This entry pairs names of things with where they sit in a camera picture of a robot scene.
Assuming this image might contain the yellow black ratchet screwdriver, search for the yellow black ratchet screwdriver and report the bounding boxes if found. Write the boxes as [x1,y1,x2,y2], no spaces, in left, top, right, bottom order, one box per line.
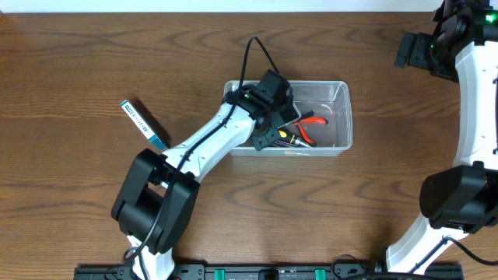
[279,130,310,148]

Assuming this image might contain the red handled cutting pliers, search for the red handled cutting pliers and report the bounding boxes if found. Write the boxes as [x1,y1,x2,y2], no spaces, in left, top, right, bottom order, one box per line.
[294,117,328,147]

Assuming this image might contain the teal white cardboard box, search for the teal white cardboard box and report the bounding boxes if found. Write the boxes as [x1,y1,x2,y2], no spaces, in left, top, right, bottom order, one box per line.
[121,100,167,150]

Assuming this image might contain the small black handled hammer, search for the small black handled hammer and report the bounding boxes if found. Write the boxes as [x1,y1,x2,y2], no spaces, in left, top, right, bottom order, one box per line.
[277,111,314,129]

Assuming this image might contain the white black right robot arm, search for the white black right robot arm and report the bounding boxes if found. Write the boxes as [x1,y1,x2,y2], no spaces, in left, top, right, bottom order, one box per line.
[368,0,497,279]

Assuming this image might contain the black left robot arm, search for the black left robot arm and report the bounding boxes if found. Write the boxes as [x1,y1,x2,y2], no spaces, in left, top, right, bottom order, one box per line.
[111,70,300,279]

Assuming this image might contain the clear plastic container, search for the clear plastic container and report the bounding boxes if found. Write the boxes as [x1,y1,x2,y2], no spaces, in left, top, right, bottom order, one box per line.
[230,80,353,157]

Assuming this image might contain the silver adjustable wrench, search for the silver adjustable wrench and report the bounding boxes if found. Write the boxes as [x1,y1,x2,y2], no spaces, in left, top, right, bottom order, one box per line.
[273,141,298,148]

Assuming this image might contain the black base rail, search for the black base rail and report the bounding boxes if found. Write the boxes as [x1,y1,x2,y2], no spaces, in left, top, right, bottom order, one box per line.
[73,262,465,280]

